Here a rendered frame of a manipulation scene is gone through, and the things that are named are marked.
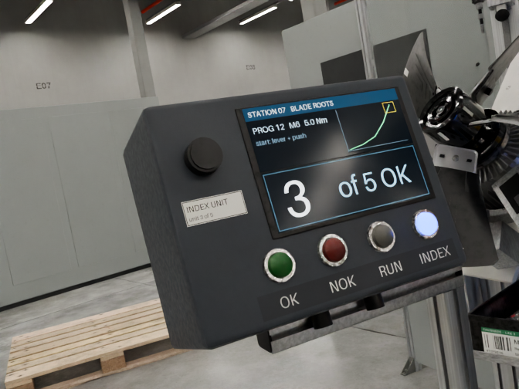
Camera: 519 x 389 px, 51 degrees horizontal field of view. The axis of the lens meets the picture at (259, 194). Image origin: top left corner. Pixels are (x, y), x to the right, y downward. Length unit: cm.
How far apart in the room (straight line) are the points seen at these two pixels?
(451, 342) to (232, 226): 31
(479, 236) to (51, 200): 556
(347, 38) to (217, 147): 345
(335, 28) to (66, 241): 387
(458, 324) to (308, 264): 25
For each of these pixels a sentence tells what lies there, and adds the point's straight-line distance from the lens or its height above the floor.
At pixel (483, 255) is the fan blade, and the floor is 94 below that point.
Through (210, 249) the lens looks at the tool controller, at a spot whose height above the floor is 114.
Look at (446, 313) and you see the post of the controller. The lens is 62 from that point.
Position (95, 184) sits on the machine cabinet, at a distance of 650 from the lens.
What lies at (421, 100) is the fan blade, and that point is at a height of 126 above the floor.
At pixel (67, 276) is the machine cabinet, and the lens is 643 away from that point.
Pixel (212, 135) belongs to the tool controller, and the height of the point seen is 122.
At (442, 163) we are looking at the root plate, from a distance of 123.
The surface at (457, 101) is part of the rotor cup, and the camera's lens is 124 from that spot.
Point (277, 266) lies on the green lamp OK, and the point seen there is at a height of 112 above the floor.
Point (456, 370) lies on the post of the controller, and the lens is 64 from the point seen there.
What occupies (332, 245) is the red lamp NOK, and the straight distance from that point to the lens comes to 44.
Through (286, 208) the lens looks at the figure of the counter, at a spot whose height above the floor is 116.
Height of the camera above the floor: 121
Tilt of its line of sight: 5 degrees down
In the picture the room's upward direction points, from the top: 10 degrees counter-clockwise
